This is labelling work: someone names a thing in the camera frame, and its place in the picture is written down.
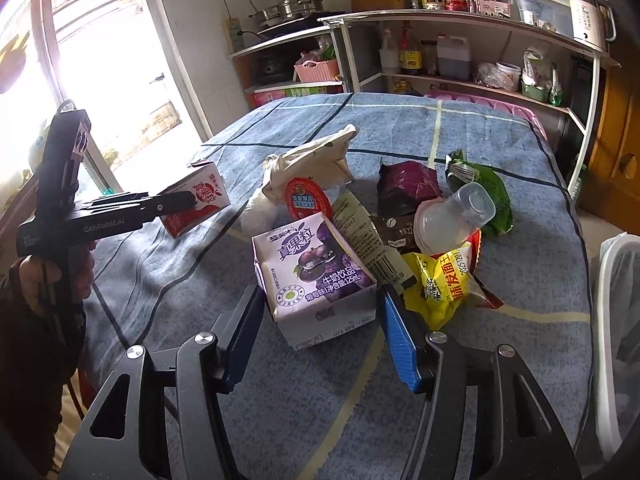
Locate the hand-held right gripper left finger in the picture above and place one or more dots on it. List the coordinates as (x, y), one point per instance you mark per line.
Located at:
(245, 340)

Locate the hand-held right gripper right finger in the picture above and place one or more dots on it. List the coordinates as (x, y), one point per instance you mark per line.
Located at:
(400, 340)

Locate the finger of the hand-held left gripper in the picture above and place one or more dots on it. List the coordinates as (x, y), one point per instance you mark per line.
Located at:
(115, 199)
(172, 203)

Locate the red milk carton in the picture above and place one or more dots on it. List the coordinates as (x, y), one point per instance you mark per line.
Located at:
(207, 195)

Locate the purple milk carton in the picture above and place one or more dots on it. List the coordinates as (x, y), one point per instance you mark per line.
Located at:
(310, 270)

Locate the olive green wrapper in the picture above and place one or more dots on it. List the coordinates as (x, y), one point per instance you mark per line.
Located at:
(360, 232)

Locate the green snack wrapper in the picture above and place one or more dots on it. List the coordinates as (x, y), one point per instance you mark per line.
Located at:
(492, 195)

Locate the white trash bin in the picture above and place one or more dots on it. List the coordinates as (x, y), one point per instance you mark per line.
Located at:
(612, 310)

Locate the person's left forearm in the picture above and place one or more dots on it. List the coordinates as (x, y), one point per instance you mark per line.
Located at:
(35, 370)

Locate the person's left hand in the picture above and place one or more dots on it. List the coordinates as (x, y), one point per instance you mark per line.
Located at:
(27, 280)

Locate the blue checked tablecloth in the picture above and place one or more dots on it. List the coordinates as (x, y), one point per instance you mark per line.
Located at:
(165, 270)

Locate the yellow snack packet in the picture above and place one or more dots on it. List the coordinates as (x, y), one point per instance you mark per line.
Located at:
(440, 285)

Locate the white crumpled tissue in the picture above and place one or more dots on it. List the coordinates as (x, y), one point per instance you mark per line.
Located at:
(257, 215)

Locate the brown coffee sachet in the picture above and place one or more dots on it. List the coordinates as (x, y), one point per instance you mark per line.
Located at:
(395, 232)

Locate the sliding glass door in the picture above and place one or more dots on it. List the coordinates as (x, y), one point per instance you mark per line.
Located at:
(100, 60)

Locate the clear plastic cup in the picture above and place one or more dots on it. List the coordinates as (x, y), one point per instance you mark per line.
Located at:
(450, 220)

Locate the red lid jelly cup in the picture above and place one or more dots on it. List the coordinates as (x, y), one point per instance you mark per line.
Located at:
(306, 197)

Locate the green and red box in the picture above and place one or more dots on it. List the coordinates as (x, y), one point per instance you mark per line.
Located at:
(280, 96)

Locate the purple snack wrapper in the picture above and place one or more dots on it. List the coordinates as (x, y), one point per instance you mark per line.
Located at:
(407, 185)

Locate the cream printed cloth bag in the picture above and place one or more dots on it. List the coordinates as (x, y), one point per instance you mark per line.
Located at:
(320, 155)

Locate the small black appliance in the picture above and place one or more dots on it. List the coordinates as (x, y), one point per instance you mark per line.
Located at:
(272, 67)

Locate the pink woven basket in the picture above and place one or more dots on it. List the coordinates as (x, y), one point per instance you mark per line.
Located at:
(315, 72)

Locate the small white shelf unit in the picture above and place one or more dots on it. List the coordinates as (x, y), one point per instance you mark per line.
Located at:
(280, 42)

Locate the steel pan with lid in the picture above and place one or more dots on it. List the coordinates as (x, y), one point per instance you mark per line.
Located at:
(265, 14)

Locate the black induction cooker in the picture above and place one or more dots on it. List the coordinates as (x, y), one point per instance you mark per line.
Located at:
(300, 25)

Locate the stainless steamer pot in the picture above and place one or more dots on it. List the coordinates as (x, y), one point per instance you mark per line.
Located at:
(302, 7)

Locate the white plastic bottle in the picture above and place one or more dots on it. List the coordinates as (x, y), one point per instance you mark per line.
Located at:
(389, 55)

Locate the crumpled clear plastic bag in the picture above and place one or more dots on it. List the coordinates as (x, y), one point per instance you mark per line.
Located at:
(486, 76)

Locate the soy sauce bottle red cap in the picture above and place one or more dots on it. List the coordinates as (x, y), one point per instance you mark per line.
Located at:
(409, 55)

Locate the dark glass jar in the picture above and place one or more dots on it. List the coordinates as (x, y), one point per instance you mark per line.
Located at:
(429, 60)

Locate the green plastic container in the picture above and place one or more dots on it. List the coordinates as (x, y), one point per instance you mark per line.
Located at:
(535, 91)

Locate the white round container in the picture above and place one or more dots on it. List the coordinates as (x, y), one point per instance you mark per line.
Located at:
(507, 77)

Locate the translucent oil jug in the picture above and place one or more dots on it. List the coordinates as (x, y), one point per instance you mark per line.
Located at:
(454, 60)

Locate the large white shelf unit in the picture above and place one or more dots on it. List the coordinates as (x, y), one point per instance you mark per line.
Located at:
(390, 14)

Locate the green seasoning packet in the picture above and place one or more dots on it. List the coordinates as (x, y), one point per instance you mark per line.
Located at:
(557, 90)

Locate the wooden cabinet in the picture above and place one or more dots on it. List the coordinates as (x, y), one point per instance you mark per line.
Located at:
(620, 135)

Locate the white printed bag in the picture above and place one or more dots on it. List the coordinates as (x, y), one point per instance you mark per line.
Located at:
(537, 67)

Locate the red jar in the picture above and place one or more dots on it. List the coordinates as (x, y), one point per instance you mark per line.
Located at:
(455, 1)

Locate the pink utensil holder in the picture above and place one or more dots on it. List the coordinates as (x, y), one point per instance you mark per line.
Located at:
(492, 8)

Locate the clear storage box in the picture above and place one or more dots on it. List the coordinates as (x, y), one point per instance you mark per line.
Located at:
(540, 7)

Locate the white electric kettle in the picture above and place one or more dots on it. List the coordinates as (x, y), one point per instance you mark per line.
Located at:
(587, 20)

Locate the wall power strip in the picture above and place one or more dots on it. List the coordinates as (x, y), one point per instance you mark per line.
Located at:
(235, 35)

